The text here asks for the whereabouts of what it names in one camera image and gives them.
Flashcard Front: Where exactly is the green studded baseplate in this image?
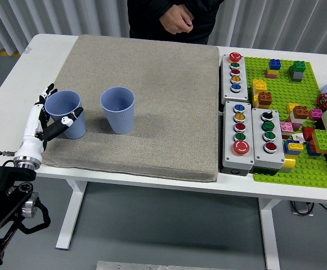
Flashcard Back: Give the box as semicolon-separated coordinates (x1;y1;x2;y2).
244;56;327;190

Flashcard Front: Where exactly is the yellow white brown brick stack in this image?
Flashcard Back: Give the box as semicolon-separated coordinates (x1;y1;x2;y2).
286;102;310;124

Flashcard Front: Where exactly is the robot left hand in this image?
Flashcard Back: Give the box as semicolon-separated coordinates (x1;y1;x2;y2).
13;83;84;164

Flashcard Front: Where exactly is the silver metal plate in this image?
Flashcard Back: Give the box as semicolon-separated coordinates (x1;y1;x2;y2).
96;260;217;270

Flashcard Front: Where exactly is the tall grey five-button box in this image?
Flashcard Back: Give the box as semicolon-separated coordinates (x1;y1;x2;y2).
221;100;256;177

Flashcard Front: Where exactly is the grey selector switch button box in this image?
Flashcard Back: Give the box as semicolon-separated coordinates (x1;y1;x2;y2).
251;107;286;171

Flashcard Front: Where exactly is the yellow cylinder toy brick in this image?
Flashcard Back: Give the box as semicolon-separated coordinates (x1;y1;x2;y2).
278;155;297;173

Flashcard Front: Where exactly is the person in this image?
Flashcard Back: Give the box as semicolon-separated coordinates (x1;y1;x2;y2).
126;0;225;45

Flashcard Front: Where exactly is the person's right hand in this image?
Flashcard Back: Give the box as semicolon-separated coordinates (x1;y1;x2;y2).
159;4;194;35

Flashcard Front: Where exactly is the blue ribbed plastic cup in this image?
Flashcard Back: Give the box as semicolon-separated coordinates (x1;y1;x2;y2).
100;87;136;135
44;89;87;140

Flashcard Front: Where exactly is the grey-brown fabric mat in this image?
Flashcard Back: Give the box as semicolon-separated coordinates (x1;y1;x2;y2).
41;34;220;183

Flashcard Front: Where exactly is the short grey five-button box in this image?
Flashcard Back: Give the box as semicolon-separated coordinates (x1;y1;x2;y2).
219;51;249;105

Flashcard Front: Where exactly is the blue yellow pink brick stack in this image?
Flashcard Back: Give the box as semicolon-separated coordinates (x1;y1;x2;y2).
265;58;282;79

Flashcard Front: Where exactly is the green orange blue brick stack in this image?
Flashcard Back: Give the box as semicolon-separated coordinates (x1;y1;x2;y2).
306;129;327;157

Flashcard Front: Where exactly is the brown toy brick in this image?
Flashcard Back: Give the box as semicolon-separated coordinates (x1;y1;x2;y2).
257;91;273;109

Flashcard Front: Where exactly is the red toy piece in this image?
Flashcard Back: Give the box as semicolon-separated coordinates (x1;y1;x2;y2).
302;127;316;141

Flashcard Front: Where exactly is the red valve handwheel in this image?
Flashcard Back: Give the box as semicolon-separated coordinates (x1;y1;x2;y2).
316;93;327;110

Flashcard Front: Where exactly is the green grey brick stack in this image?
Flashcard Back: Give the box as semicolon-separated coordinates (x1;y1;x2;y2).
288;61;307;83

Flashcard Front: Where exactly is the white table leg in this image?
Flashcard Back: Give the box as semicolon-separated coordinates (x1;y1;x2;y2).
258;198;281;270
55;179;88;250

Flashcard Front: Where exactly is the magenta toy brick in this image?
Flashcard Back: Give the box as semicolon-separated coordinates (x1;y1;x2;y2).
308;108;323;122

